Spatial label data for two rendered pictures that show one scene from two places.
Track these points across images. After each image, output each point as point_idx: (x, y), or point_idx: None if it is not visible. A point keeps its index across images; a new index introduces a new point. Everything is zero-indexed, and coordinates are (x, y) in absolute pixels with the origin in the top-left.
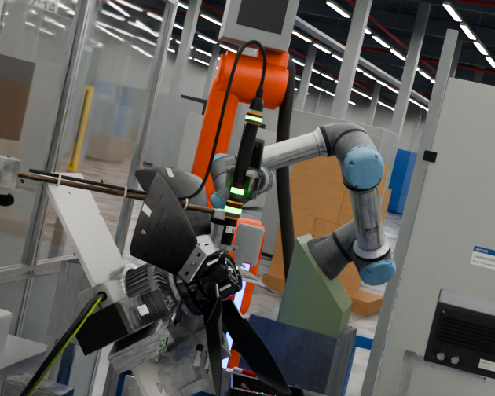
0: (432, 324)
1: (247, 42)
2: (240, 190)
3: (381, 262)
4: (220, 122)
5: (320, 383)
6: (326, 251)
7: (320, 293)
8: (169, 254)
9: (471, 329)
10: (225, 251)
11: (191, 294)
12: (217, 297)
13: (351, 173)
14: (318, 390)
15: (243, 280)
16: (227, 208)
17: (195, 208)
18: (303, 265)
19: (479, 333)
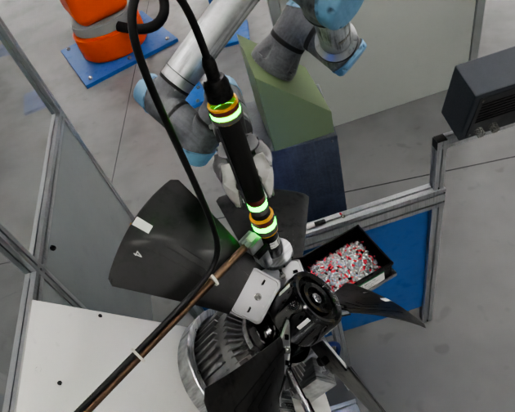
0: (468, 114)
1: (131, 1)
2: (264, 203)
3: (357, 54)
4: (186, 167)
5: (336, 170)
6: (282, 62)
7: (303, 109)
8: (275, 405)
9: (512, 99)
10: (297, 284)
11: (295, 356)
12: (346, 369)
13: (334, 20)
14: (336, 175)
15: (302, 247)
16: (259, 230)
17: (227, 270)
18: (275, 96)
19: None
